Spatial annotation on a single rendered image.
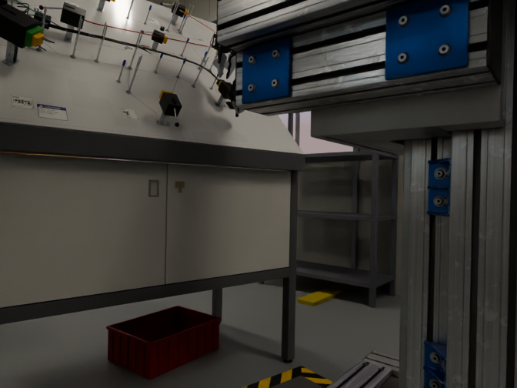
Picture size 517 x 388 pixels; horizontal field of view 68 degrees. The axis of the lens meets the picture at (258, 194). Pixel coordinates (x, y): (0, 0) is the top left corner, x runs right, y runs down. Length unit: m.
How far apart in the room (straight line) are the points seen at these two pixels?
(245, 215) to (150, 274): 0.41
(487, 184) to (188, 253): 0.98
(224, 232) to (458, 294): 0.94
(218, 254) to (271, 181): 0.36
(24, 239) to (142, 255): 0.33
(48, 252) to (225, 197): 0.59
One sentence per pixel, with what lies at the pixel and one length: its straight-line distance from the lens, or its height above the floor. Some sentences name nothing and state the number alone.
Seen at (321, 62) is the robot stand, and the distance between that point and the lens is 0.56.
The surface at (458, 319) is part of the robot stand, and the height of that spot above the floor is 0.53.
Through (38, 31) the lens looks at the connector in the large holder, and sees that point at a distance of 1.29.
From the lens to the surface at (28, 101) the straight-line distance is 1.23.
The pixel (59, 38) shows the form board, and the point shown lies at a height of 1.21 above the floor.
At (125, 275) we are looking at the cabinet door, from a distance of 1.27.
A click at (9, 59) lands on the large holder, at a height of 1.07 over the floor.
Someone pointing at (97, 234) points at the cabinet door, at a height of 0.58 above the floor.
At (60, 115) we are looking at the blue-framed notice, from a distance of 1.21.
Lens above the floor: 0.71
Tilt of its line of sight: level
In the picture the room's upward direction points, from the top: 1 degrees clockwise
